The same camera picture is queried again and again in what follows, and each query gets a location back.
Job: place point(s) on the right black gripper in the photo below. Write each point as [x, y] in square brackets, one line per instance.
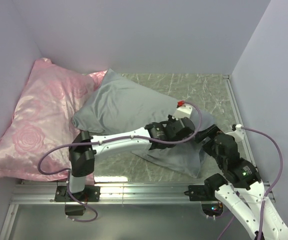
[209, 131]

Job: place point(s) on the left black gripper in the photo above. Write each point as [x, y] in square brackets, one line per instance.
[171, 119]

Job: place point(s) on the grey pillowcase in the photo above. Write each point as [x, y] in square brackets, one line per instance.
[120, 105]

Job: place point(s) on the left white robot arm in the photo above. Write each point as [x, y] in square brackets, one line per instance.
[86, 149]

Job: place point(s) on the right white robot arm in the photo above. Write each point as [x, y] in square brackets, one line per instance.
[239, 185]

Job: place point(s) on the pink rose satin pillow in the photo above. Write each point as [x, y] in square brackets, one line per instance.
[34, 145]

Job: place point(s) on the right controller board with leds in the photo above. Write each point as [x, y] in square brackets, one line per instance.
[212, 209]

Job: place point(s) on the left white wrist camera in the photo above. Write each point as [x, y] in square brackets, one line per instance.
[183, 110]

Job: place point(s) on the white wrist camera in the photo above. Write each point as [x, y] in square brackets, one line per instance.
[237, 132]
[183, 110]

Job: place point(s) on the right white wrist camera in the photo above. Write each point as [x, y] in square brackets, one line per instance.
[237, 132]

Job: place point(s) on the aluminium right side rail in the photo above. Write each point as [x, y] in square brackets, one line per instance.
[238, 119]

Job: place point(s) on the aluminium rail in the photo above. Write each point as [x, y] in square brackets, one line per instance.
[238, 119]
[120, 193]

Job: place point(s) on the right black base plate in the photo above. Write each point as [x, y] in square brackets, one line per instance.
[200, 193]

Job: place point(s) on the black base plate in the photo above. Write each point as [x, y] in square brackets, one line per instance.
[200, 193]
[89, 194]

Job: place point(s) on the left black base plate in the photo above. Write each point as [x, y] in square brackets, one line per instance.
[89, 194]

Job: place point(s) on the black box under rail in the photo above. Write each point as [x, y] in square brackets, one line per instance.
[74, 210]

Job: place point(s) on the aluminium front rail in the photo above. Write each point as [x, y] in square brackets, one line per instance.
[120, 193]

